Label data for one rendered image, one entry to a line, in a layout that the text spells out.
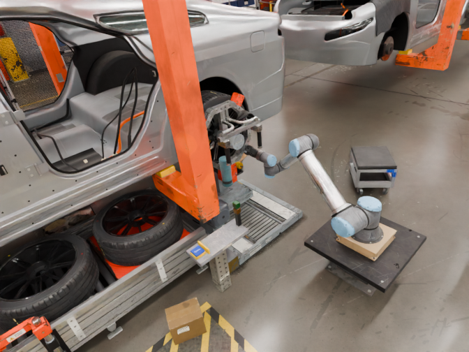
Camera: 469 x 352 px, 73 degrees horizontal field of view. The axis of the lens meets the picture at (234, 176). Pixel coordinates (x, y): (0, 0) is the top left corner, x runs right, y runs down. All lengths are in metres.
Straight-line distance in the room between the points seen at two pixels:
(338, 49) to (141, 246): 3.48
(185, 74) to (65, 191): 1.10
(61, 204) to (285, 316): 1.65
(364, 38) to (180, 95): 3.23
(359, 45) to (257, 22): 2.03
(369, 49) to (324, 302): 3.31
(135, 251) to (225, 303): 0.74
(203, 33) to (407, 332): 2.42
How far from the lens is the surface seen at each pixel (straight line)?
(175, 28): 1.79
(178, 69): 1.81
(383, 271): 2.32
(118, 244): 2.39
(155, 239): 2.37
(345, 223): 2.12
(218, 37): 2.63
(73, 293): 2.35
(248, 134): 2.81
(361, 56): 4.71
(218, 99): 2.60
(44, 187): 2.30
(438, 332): 2.52
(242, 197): 3.07
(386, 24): 4.80
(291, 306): 2.43
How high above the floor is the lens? 2.00
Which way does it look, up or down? 33 degrees down
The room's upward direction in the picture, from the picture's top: 7 degrees counter-clockwise
